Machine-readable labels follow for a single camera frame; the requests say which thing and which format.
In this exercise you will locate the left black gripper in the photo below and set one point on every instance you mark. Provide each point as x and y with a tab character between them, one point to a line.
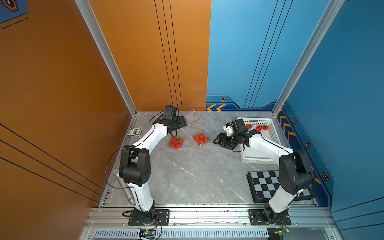
182	121

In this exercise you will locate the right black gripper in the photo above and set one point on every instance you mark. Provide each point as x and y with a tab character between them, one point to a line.
220	141

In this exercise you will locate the white perforated plastic basket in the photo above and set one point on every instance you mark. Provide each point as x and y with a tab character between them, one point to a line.
264	147

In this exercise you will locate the clear plastic clamshell container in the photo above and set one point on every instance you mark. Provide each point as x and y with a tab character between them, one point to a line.
178	146

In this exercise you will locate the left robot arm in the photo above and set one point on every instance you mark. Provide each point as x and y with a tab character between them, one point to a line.
135	165

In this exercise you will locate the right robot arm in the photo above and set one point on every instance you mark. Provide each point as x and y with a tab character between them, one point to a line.
295	171

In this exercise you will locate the strawberry two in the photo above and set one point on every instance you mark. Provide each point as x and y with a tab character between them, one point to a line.
259	128

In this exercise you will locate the black white checkerboard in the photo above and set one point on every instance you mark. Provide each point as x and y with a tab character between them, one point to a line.
263	185

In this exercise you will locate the grey metal cylinder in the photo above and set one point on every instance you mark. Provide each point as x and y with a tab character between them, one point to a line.
124	186

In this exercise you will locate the right green circuit board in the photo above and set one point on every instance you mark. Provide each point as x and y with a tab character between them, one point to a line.
282	232

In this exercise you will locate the green circuit board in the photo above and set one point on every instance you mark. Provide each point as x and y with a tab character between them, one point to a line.
147	234
282	232

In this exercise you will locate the left green circuit board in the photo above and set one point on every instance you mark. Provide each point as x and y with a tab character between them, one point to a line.
147	234

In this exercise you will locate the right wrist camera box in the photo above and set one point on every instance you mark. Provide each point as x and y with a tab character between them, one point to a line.
228	129

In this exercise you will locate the clear clamshell near wall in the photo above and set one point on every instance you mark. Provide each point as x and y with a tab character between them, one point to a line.
191	116

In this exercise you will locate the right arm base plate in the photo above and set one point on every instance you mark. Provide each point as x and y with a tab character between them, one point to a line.
259	217

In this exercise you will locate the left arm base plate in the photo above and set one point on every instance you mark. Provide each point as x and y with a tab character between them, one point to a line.
151	218

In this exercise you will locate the aluminium front rail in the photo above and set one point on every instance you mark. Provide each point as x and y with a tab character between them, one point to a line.
216	216

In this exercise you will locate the left aluminium corner post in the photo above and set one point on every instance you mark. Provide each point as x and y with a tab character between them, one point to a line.
101	42

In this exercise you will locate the aluminium corner post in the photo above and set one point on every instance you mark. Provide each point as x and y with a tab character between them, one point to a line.
101	42
317	36

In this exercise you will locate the right aluminium corner post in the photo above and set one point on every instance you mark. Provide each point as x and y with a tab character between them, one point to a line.
317	36

